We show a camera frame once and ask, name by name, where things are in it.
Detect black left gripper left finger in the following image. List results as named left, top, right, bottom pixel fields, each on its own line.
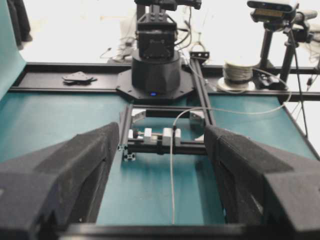
left=0, top=122, right=119, bottom=240

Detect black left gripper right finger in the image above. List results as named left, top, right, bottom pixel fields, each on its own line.
left=204, top=125, right=320, bottom=233

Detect thin grey wire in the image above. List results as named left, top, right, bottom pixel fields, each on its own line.
left=170, top=67, right=293, bottom=225

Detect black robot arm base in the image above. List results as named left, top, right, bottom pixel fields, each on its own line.
left=116, top=0, right=202, bottom=101

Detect silver metal fitting blocks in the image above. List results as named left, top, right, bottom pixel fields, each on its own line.
left=128, top=127, right=173, bottom=146

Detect black aluminium extrusion frame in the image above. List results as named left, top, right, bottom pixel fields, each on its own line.
left=0, top=57, right=320, bottom=240

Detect black flat bracket plates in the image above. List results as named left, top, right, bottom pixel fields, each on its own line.
left=62, top=71, right=98, bottom=86

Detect wire spool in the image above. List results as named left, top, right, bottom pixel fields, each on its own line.
left=216, top=60, right=255, bottom=94

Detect camera on black stand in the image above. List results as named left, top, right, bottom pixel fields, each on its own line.
left=246, top=0, right=318, bottom=82

